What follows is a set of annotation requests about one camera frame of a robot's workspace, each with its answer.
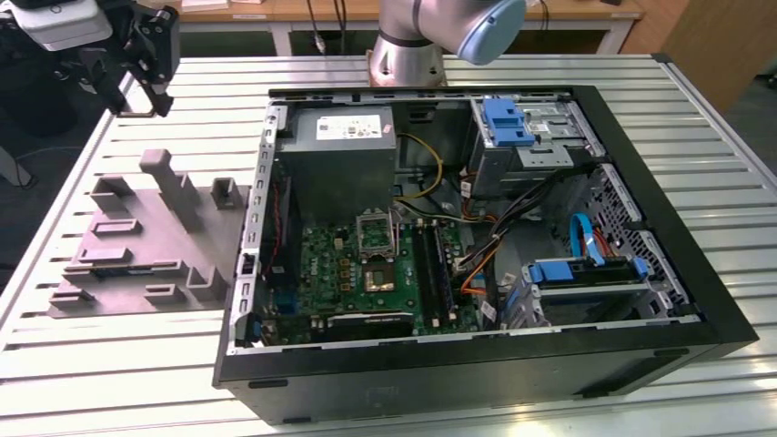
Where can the grey power supply unit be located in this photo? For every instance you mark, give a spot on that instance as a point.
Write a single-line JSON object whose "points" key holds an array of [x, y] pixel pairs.
{"points": [[310, 182]]}

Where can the black graphics card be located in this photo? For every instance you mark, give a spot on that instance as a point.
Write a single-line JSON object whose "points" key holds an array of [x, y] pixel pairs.
{"points": [[364, 321]]}

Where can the wooden desk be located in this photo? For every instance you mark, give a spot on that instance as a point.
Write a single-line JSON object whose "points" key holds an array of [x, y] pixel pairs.
{"points": [[576, 13]]}

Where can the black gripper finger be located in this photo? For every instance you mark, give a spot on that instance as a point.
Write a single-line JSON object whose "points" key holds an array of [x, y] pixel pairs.
{"points": [[160, 45], [110, 73]]}

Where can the RAM stick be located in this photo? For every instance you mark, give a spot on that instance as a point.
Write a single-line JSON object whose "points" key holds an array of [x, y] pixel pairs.
{"points": [[122, 271]]}

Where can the black RAM slot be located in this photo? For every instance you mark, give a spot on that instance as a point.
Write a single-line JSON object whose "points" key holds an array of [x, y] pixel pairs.
{"points": [[439, 273], [426, 273], [446, 273], [432, 273]]}

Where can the grey parts rack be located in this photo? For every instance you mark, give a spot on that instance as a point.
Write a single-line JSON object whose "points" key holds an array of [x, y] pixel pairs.
{"points": [[212, 241]]}

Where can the white rounded wrist camera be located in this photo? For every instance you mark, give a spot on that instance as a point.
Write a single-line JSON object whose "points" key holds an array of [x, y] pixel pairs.
{"points": [[60, 27]]}

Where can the grey metal disk bay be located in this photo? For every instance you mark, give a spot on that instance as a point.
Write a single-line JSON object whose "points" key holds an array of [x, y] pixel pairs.
{"points": [[607, 291]]}

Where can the silver CPU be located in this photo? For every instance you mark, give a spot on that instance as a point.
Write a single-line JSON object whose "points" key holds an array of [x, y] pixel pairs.
{"points": [[136, 113]]}

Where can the hard disk in blue carrier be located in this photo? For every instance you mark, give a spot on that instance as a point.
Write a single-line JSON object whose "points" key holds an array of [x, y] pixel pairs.
{"points": [[552, 272]]}

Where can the blue disk carrier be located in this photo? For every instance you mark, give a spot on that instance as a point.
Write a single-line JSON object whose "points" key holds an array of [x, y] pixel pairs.
{"points": [[504, 114]]}

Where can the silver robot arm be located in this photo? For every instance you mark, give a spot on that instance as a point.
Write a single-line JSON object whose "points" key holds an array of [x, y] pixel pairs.
{"points": [[400, 59]]}

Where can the black PC case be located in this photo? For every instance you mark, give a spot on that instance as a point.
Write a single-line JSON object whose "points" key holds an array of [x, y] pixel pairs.
{"points": [[486, 378]]}

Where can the green motherboard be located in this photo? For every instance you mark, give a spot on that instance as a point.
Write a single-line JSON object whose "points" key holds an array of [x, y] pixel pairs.
{"points": [[316, 291]]}

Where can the blue port connector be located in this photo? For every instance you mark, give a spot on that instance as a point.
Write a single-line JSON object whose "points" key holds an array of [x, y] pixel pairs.
{"points": [[255, 332]]}

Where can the wooden cabinet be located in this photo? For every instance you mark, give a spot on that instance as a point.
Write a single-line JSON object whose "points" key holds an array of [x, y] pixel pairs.
{"points": [[716, 45]]}

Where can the grey metal drive cage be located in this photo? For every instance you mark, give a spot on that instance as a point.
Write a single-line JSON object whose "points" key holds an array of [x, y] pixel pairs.
{"points": [[547, 157]]}

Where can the metal locking lever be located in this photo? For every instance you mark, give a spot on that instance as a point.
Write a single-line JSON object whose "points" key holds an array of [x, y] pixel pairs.
{"points": [[398, 241]]}

